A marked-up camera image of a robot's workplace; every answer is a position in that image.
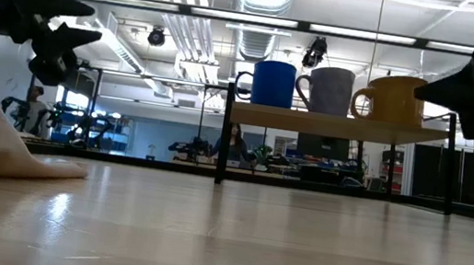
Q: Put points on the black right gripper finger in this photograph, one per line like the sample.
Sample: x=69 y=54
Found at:
x=453 y=84
x=455 y=100

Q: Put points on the medium lavender mug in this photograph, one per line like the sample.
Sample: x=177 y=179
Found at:
x=331 y=92

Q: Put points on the small blue mug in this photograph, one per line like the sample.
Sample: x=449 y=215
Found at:
x=274 y=84

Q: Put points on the black background robot arm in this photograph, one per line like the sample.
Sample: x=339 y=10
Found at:
x=13 y=106
x=80 y=126
x=193 y=147

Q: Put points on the wooden shelf with black legs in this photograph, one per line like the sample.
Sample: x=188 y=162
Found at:
x=335 y=125

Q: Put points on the red storage rack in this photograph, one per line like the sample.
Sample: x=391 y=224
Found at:
x=392 y=166

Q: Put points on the black ceiling spotlight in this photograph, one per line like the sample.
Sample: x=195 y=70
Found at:
x=156 y=36

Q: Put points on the black monitor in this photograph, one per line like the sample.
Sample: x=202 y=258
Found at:
x=323 y=147

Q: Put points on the black overhead crossbar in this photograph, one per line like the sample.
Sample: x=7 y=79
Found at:
x=304 y=26

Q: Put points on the green potted plant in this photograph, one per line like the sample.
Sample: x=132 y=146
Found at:
x=263 y=152

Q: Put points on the black background rig frame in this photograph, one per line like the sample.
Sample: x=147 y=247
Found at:
x=97 y=85

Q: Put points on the black partition wall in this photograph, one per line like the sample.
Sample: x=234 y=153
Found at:
x=467 y=179

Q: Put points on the black hanging camera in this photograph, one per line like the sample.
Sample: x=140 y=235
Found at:
x=314 y=53

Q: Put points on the black aluminium table frame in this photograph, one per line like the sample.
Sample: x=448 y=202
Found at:
x=144 y=162

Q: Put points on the silver ventilation duct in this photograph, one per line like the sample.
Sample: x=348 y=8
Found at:
x=256 y=44

